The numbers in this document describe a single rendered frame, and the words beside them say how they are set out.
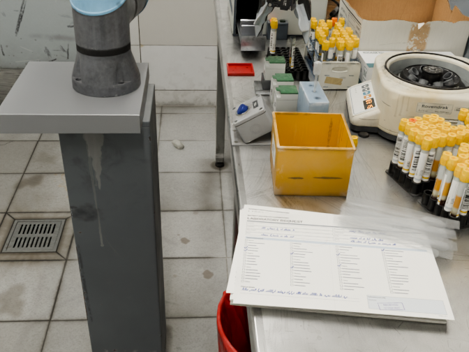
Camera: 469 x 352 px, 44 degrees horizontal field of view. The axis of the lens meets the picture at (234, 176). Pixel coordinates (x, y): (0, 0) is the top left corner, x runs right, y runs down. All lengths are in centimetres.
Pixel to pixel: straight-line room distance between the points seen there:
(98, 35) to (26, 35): 197
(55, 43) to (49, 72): 176
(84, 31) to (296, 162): 53
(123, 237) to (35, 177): 136
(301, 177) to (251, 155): 16
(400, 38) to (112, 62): 71
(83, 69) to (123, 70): 8
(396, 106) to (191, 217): 138
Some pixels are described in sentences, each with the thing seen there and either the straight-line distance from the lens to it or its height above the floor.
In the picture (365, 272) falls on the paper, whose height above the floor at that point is 89.
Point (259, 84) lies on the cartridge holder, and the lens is 140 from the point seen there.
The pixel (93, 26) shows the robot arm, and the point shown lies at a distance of 124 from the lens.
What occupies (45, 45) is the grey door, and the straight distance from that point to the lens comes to 319.
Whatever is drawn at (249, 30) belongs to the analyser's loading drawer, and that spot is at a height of 93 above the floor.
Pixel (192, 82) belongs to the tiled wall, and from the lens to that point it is 324.
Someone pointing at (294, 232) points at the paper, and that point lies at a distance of 92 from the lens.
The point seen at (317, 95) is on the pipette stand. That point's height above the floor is 98.
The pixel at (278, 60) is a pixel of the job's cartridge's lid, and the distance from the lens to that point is 137.
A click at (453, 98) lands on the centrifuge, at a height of 99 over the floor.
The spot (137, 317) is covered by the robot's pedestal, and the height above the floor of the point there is 27.
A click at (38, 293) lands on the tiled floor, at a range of 215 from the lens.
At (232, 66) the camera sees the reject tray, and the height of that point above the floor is 88.
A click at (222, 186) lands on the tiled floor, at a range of 260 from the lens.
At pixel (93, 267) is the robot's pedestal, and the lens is 152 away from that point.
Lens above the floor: 146
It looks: 33 degrees down
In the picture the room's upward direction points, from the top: 2 degrees clockwise
